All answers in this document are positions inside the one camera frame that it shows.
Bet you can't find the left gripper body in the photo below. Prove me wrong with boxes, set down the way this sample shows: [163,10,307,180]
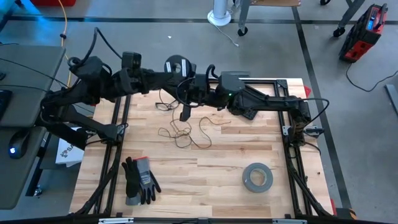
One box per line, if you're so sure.
[115,68,150,96]

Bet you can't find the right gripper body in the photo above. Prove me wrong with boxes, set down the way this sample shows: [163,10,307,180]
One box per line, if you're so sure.
[179,77,221,123]

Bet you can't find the black cord spool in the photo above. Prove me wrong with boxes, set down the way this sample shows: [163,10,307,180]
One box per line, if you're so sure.
[164,54,197,78]

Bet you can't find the thin black cord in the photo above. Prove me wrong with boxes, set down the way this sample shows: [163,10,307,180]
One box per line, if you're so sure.
[157,88,233,149]

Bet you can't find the clear safety glasses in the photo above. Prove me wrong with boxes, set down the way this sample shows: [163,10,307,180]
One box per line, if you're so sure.
[154,99,182,112]

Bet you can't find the open black bit case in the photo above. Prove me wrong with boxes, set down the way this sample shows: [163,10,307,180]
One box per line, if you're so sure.
[241,108,259,121]

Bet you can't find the white pole base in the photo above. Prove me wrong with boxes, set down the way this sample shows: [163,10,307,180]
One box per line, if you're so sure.
[207,0,233,27]

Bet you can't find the wooden top work table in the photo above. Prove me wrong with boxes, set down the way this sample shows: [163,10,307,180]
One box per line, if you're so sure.
[238,0,366,38]

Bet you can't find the grey tape roll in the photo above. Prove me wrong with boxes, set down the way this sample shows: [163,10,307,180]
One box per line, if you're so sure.
[241,162,274,194]

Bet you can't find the grey black work glove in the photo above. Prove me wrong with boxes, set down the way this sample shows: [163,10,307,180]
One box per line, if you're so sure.
[134,156,162,205]
[121,157,141,206]

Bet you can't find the white printed bag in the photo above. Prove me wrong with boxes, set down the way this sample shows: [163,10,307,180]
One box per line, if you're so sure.
[55,139,85,169]

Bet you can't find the grey desk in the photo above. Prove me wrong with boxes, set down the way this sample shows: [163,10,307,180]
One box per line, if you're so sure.
[0,45,66,210]

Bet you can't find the red floor bin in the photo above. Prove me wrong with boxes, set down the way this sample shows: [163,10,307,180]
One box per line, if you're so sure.
[30,0,77,7]

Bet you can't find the black computer mouse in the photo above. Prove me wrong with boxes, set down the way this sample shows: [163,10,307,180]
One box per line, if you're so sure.
[8,129,30,160]

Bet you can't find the black keyboard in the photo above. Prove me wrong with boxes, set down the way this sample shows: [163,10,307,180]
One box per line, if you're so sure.
[0,90,12,121]

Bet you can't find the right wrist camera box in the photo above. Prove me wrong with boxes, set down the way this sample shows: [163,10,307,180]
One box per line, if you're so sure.
[194,73,208,94]

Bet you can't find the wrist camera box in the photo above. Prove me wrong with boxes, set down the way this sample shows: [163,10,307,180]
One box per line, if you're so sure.
[194,73,208,94]
[121,51,142,70]

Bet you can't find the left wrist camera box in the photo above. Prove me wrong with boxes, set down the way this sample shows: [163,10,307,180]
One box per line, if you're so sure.
[121,51,142,70]

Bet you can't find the black aluminium frame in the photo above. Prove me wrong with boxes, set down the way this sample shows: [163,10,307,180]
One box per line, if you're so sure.
[70,77,336,224]

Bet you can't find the yellow extension cord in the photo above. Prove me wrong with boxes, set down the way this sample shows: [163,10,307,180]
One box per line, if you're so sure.
[57,0,73,88]

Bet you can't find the black desk cable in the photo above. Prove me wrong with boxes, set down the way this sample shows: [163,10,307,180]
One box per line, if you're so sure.
[0,85,50,93]
[0,58,68,90]

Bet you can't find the black cable bundle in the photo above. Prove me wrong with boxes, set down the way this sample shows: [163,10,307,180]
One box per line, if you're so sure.
[284,146,332,217]
[74,141,124,216]

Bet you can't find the silver metal bracket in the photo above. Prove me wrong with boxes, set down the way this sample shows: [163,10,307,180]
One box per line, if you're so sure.
[272,218,308,224]
[98,217,134,224]

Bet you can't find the black power station cable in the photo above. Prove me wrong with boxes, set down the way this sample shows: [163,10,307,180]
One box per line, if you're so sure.
[346,62,398,93]

